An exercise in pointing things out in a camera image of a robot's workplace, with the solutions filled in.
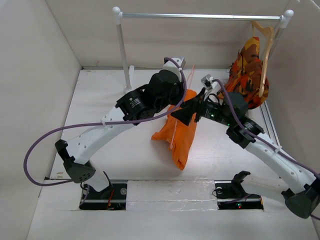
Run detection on orange trousers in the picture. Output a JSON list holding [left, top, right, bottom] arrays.
[[151, 89, 199, 171]]

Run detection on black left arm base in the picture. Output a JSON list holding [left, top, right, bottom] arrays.
[[79, 180, 128, 211]]

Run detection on orange camouflage garment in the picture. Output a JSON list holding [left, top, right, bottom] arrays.
[[224, 36, 270, 110]]

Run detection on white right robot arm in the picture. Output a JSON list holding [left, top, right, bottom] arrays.
[[171, 92, 320, 219]]

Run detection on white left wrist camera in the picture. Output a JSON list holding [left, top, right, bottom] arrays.
[[162, 56, 186, 73]]

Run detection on wooden hanger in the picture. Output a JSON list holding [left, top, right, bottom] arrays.
[[251, 21, 275, 98]]

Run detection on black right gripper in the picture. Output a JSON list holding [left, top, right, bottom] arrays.
[[170, 87, 234, 127]]

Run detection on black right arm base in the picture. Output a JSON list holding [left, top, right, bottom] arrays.
[[211, 180, 264, 210]]

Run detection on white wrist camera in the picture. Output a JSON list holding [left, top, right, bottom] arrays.
[[162, 56, 186, 73], [200, 74, 217, 98]]

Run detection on pink wire hanger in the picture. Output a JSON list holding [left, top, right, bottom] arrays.
[[169, 64, 196, 151]]

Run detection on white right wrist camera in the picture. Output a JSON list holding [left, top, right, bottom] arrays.
[[200, 74, 217, 98]]

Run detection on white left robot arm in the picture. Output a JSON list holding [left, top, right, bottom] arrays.
[[55, 67, 186, 199]]

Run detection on white clothes rack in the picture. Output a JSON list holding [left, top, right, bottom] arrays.
[[112, 6, 294, 93]]

